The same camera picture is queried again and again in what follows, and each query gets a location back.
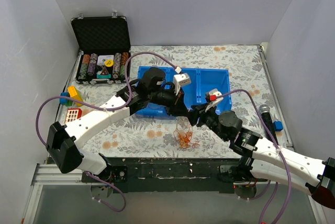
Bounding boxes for black microphone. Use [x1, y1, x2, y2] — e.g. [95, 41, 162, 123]
[259, 104, 278, 144]

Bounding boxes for small blue block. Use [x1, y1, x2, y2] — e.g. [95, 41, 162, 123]
[273, 121, 284, 132]

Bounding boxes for red white toy block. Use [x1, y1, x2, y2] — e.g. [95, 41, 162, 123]
[64, 108, 82, 124]

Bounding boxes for blue three-compartment bin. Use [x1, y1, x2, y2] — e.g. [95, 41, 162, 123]
[136, 66, 232, 118]

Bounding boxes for aluminium frame rail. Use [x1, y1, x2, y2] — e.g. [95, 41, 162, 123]
[20, 163, 328, 224]

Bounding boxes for floral table mat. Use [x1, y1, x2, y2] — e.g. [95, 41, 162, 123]
[49, 45, 288, 159]

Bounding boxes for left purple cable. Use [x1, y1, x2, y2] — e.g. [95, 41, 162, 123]
[35, 51, 181, 212]

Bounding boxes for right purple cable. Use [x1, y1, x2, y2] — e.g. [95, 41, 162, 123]
[217, 88, 292, 224]

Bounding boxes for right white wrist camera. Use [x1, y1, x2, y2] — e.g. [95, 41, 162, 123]
[205, 88, 223, 112]

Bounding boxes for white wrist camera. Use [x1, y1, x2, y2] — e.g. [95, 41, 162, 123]
[173, 66, 192, 95]
[205, 88, 223, 112]

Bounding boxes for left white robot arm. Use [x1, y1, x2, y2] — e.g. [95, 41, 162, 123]
[46, 67, 191, 182]

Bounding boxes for orange wire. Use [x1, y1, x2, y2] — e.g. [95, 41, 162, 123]
[173, 119, 200, 150]

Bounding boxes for purple cable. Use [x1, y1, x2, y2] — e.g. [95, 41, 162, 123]
[35, 51, 181, 212]
[217, 88, 292, 224]

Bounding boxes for black poker chip case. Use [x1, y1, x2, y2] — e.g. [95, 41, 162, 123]
[71, 14, 131, 85]

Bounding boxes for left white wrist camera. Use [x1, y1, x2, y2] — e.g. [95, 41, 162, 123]
[173, 66, 192, 95]

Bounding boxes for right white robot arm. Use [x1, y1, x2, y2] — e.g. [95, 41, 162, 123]
[188, 105, 334, 209]

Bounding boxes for yellow green blue block stack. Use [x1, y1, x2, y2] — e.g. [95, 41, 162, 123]
[59, 86, 83, 107]

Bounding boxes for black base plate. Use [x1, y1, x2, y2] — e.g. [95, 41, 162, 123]
[98, 158, 255, 194]

